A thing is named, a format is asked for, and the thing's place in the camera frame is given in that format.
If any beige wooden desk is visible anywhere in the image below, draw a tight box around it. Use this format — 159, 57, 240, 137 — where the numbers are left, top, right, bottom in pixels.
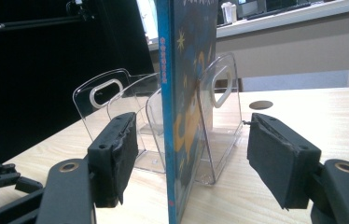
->
147, 0, 349, 89

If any round grey table grommet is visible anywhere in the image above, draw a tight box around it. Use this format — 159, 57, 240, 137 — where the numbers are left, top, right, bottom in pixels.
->
248, 99, 274, 111

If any black curtain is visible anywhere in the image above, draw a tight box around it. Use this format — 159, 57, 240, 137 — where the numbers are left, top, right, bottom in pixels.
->
0, 0, 156, 164

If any white container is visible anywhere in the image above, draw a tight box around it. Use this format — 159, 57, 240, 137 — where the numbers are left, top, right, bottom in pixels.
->
220, 1, 238, 25

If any clear acrylic book rack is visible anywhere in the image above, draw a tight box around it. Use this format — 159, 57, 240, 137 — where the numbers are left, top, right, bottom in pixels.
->
72, 51, 244, 188

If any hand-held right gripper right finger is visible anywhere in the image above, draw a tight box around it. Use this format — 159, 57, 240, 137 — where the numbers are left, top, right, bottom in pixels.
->
246, 112, 323, 210

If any black metal stand bar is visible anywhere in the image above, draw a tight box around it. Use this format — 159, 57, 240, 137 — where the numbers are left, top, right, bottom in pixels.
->
0, 0, 97, 35

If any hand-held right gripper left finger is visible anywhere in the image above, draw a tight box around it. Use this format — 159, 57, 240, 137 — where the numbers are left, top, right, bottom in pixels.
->
87, 112, 140, 209

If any blue picture book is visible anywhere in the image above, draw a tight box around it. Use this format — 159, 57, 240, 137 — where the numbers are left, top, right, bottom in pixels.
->
156, 0, 220, 224

